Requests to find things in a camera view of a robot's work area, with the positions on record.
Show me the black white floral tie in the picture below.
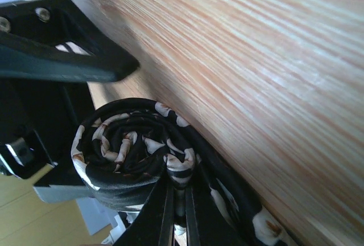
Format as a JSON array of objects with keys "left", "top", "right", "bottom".
[{"left": 71, "top": 98, "right": 295, "bottom": 245}]

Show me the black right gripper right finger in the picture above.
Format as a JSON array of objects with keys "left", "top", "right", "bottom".
[{"left": 186, "top": 166, "right": 247, "bottom": 245}]

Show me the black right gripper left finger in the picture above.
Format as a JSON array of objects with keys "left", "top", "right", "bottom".
[{"left": 114, "top": 173, "right": 175, "bottom": 246}]

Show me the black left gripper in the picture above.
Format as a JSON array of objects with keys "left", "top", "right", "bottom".
[{"left": 1, "top": 0, "right": 139, "bottom": 203}]

